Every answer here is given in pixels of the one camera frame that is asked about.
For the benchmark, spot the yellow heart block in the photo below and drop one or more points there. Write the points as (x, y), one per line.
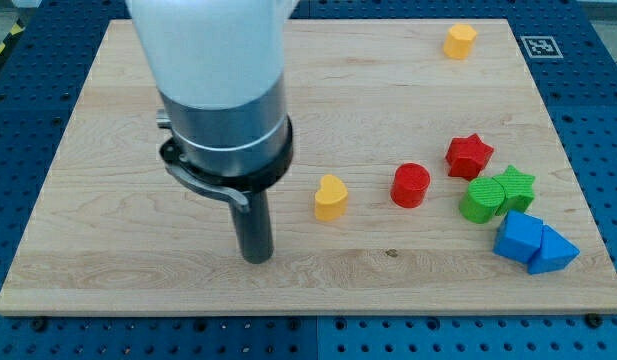
(331, 199)

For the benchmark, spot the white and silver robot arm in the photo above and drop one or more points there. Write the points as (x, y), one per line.
(219, 65)

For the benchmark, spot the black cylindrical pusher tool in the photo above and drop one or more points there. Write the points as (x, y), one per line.
(245, 195)

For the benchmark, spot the red cylinder block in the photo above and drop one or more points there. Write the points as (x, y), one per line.
(410, 184)

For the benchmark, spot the wooden board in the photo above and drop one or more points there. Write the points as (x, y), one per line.
(112, 234)

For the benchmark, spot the red star block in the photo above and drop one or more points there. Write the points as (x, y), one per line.
(467, 156)

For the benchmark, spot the green cylinder block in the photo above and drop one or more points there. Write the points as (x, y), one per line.
(481, 200)

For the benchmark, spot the yellow hexagon block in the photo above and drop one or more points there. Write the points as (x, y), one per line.
(459, 41)

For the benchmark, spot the green star block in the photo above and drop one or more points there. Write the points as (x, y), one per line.
(518, 190)

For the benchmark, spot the blue cube block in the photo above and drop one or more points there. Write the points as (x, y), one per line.
(518, 237)

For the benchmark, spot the blue triangular prism block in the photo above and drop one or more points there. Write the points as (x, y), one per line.
(555, 253)

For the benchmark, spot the white fiducial marker tag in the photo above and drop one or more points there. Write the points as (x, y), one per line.
(541, 47)

